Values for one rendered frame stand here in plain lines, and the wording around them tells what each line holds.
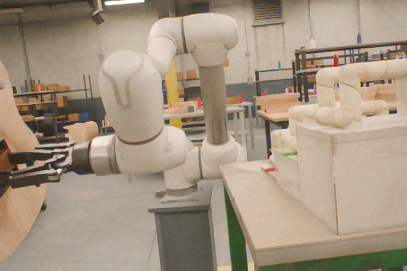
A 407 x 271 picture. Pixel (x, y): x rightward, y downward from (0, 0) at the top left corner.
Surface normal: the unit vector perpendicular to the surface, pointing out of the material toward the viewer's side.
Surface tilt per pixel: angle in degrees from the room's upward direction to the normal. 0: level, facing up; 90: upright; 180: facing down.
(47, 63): 90
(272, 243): 0
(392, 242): 90
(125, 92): 112
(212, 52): 123
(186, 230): 90
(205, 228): 90
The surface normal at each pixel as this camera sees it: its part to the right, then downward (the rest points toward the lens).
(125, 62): -0.06, -0.64
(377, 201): 0.09, 0.08
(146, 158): 0.13, 0.58
